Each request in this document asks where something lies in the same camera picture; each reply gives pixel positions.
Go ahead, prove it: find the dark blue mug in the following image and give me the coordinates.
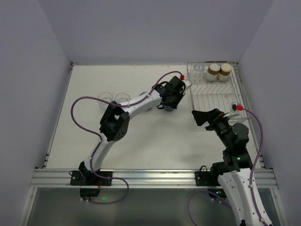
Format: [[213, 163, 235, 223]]
[[157, 104, 175, 112]]

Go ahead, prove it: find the white ceramic footed cup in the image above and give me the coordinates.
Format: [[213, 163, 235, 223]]
[[139, 91, 153, 112]]

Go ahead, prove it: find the clear faceted glass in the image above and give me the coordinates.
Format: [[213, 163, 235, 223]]
[[114, 92, 131, 104]]

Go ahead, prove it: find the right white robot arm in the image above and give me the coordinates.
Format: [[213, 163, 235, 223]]
[[192, 108, 273, 226]]

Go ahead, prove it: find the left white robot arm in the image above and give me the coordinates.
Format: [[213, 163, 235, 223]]
[[79, 75, 191, 181]]

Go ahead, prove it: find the clear glass rack back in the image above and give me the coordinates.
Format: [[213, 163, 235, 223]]
[[190, 64, 204, 83]]

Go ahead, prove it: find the brown banded cup left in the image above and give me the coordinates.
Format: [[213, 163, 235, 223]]
[[205, 63, 220, 81]]

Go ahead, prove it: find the brown banded cup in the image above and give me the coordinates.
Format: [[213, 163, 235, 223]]
[[218, 63, 232, 81], [205, 63, 220, 81]]

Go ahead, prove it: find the brown banded cup right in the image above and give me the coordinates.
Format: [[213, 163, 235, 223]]
[[218, 63, 232, 81]]

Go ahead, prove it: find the wire dish rack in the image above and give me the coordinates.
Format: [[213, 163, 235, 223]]
[[186, 60, 251, 125]]

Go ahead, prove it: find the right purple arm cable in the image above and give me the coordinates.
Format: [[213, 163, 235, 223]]
[[235, 103, 265, 226]]

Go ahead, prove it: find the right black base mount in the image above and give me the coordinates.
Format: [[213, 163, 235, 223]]
[[194, 165, 227, 201]]

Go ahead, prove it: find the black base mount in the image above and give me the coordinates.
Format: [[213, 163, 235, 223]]
[[194, 165, 227, 201], [69, 170, 112, 201]]

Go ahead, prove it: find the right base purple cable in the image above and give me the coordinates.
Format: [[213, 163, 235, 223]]
[[187, 190, 228, 226]]

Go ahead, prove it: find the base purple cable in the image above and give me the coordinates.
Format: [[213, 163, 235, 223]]
[[81, 176, 129, 204], [187, 190, 228, 226]]

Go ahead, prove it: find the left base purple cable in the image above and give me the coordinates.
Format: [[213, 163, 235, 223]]
[[81, 176, 129, 204]]

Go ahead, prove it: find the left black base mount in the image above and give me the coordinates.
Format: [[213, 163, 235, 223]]
[[69, 170, 112, 201]]

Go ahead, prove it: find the aluminium mounting rail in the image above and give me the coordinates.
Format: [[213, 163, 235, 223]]
[[30, 169, 277, 189]]

